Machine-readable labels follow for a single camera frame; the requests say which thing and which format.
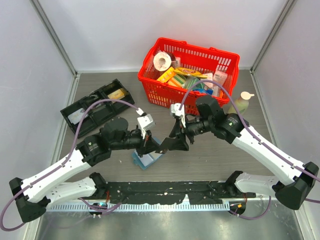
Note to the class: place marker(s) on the white slotted cable duct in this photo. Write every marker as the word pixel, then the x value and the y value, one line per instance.
pixel 185 206

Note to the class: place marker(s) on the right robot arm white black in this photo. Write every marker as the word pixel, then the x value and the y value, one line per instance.
pixel 292 180

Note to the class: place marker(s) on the black compartment tray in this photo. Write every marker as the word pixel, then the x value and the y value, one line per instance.
pixel 99 114

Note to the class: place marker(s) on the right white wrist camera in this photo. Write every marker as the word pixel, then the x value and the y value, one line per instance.
pixel 177 110

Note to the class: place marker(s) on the yellow chips bag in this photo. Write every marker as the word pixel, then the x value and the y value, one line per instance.
pixel 189 72

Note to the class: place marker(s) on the pink white packet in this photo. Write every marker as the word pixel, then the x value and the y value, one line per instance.
pixel 220 77

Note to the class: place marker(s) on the blue leather card holder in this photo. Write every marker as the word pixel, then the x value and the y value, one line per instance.
pixel 146 160

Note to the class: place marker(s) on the green patterned packet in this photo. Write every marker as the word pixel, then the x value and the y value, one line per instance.
pixel 194 84

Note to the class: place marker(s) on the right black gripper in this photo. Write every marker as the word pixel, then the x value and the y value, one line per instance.
pixel 180 142

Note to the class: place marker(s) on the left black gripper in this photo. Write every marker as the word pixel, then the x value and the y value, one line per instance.
pixel 148 144

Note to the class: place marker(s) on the green lotion bottle white cap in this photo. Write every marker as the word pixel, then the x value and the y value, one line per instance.
pixel 242 102

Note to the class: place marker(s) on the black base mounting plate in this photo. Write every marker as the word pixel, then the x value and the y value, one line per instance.
pixel 171 192

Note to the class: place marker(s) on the white card in tray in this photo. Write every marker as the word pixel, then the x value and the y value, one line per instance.
pixel 76 116

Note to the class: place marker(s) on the white tape roll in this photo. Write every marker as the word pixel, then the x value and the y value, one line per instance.
pixel 162 61

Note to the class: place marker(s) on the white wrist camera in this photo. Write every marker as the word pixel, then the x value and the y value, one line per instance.
pixel 145 122
pixel 177 110

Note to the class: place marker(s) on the red plastic shopping basket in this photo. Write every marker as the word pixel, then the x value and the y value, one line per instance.
pixel 204 60

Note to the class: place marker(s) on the yellow orange box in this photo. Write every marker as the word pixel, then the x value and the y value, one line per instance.
pixel 171 78

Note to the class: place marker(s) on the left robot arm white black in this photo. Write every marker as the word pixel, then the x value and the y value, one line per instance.
pixel 34 195

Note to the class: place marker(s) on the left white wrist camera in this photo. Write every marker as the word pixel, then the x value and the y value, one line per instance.
pixel 145 122

